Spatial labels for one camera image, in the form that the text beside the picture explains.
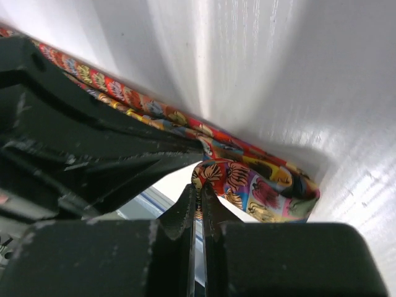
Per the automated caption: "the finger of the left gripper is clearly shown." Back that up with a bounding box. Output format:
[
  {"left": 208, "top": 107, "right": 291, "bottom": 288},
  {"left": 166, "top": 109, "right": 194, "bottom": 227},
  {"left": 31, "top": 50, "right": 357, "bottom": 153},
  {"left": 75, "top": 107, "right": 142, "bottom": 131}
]
[{"left": 1, "top": 37, "right": 203, "bottom": 221}]

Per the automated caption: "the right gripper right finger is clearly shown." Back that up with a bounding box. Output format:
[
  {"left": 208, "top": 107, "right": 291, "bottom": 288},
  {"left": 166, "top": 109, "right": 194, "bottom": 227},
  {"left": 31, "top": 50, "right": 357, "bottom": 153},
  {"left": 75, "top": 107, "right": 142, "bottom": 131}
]
[{"left": 200, "top": 183, "right": 389, "bottom": 296}]

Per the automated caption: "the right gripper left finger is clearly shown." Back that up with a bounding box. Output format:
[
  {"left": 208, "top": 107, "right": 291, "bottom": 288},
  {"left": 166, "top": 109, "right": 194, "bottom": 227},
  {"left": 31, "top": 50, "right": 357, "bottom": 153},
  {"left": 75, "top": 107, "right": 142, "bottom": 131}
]
[{"left": 1, "top": 184, "right": 195, "bottom": 296}]

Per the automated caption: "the colourful patterned tie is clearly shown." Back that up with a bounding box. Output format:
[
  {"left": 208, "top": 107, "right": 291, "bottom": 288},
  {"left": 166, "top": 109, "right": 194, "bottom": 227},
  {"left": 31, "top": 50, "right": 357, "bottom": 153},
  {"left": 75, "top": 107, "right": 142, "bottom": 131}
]
[{"left": 1, "top": 29, "right": 320, "bottom": 223}]

